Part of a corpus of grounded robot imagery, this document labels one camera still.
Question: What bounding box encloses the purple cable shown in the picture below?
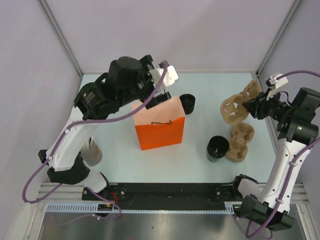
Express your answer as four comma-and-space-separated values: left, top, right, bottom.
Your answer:
22, 59, 171, 226
244, 70, 320, 238

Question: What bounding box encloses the white straws bundle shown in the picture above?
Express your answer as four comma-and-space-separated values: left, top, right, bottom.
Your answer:
85, 136, 95, 151

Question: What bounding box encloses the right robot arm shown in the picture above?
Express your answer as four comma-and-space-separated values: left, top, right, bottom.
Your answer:
230, 87, 320, 232

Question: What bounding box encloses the orange paper bag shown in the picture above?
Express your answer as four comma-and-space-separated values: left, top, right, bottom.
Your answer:
133, 96, 186, 151

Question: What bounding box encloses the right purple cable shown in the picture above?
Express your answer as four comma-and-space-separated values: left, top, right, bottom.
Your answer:
244, 70, 320, 238

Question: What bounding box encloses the grey slotted cable duct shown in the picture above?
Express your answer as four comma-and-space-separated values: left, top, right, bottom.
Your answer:
46, 202, 235, 215

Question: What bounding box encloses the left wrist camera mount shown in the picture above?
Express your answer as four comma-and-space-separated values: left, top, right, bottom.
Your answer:
149, 60, 179, 91

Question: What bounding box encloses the brown pulp cup carrier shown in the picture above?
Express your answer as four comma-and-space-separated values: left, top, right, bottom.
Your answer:
220, 80, 261, 126
226, 122, 255, 163

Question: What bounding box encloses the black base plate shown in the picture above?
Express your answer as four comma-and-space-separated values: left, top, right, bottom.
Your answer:
97, 182, 243, 212

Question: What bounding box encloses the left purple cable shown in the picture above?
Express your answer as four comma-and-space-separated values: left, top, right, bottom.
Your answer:
22, 59, 171, 226

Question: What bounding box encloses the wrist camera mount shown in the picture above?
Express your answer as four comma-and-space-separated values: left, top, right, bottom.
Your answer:
265, 72, 289, 101
149, 60, 179, 91

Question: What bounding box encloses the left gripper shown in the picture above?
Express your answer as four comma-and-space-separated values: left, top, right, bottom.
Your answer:
117, 54, 170, 108

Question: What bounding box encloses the black ribbed cup stack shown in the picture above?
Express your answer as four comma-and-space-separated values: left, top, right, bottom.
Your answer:
179, 93, 196, 115

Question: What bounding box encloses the black coffee cup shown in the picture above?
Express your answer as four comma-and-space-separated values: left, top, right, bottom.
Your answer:
206, 135, 230, 162

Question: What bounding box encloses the grey straw holder cup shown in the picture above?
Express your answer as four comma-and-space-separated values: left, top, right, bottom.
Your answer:
80, 141, 103, 167

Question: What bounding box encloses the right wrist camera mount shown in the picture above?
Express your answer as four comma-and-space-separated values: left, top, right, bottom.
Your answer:
265, 72, 289, 101

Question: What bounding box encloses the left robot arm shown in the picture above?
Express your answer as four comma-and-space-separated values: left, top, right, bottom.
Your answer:
43, 55, 179, 200

